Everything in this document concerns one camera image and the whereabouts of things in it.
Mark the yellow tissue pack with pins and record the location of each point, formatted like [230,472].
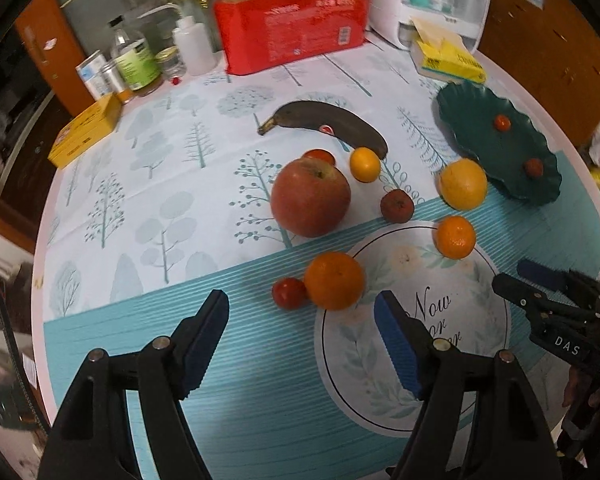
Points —
[450,57]

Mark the white storage box clear lid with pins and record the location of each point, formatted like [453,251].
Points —
[395,5]

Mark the small yellow citrus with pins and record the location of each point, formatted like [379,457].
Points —
[365,164]

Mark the orange mandarin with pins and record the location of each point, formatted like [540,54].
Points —
[454,237]

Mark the white and blue carton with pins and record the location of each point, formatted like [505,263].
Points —
[92,77]

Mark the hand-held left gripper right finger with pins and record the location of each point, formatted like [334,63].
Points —
[395,340]

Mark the orange wooden furniture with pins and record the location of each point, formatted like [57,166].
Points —
[50,45]

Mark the red apple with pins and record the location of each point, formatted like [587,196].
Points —
[311,197]

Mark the small glass jar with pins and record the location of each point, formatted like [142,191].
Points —
[170,62]

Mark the large yellow orange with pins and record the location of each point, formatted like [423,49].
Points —
[463,183]

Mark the dark green scalloped plate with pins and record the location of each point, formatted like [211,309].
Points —
[480,110]

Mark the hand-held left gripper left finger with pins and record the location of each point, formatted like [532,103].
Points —
[205,340]

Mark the brown wooden cabinet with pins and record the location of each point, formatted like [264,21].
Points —
[545,50]

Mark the dark red small fruit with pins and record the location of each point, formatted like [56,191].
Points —
[534,166]
[396,205]

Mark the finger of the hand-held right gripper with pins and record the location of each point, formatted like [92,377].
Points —
[540,274]
[515,287]

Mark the small cherry tomato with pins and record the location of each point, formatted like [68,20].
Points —
[289,293]
[502,122]

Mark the dark overripe banana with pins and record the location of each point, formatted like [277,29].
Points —
[340,125]

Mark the glass bottle green label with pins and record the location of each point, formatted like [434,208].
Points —
[135,62]

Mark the red tomato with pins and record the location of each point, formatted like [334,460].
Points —
[320,155]

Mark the red paper cup pack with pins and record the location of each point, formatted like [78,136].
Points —
[290,25]

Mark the white squeeze bottle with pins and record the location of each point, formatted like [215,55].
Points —
[192,47]

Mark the tree print tablecloth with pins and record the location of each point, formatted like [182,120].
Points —
[180,210]

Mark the silver metal can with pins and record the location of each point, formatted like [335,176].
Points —
[115,77]

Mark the yellow cardboard box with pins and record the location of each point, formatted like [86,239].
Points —
[85,130]

